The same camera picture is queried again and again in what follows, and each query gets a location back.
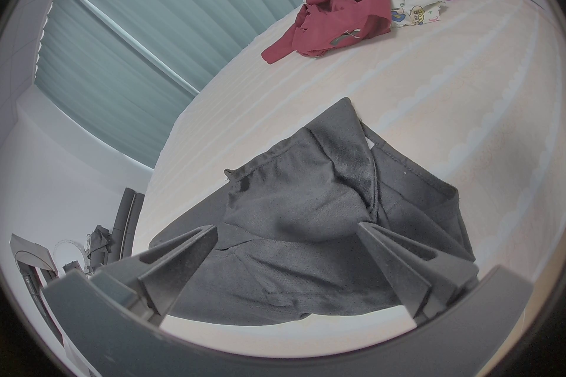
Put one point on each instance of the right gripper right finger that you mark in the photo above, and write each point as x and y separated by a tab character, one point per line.
407	273

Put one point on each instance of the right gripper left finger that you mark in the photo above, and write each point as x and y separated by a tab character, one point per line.
172	269

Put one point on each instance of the black T-shirt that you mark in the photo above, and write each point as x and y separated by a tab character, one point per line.
300	207

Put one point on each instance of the bed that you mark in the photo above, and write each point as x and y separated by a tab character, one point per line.
420	101

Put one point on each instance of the black chest of drawers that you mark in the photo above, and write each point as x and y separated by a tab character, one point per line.
128	220

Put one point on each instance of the dark grey cloth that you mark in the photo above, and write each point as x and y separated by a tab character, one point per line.
98	242

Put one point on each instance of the dark red garment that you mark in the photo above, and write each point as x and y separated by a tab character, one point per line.
340	17

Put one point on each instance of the white printed garment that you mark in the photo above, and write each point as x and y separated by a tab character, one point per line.
418	6

